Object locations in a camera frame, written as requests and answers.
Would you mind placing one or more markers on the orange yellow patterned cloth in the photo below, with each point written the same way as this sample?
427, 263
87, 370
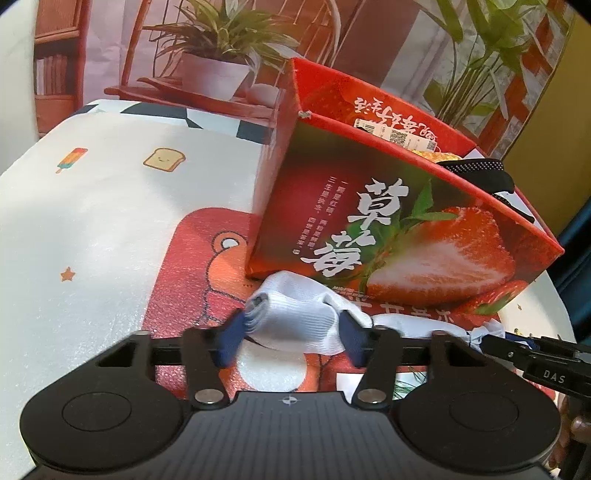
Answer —
431, 156

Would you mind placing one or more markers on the black dotted sock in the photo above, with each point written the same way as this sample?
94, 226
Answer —
480, 173

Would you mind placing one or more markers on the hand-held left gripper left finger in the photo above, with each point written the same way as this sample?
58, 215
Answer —
229, 339

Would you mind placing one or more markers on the white cartoon printed mat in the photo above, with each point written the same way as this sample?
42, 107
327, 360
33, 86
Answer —
92, 230

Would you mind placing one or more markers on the white sock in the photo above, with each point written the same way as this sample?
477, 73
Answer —
429, 323
300, 314

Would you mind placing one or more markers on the dark blue curtain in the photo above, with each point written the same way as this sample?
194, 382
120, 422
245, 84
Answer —
575, 254

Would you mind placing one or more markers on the printed plant backdrop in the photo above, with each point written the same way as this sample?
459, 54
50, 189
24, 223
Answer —
207, 46

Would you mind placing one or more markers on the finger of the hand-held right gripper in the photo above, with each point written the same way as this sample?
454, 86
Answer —
547, 369

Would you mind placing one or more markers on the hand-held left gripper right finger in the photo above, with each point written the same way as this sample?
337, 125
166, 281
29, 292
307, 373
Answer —
353, 337

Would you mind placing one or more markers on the red strawberry cardboard box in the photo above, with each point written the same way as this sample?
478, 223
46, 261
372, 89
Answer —
392, 230

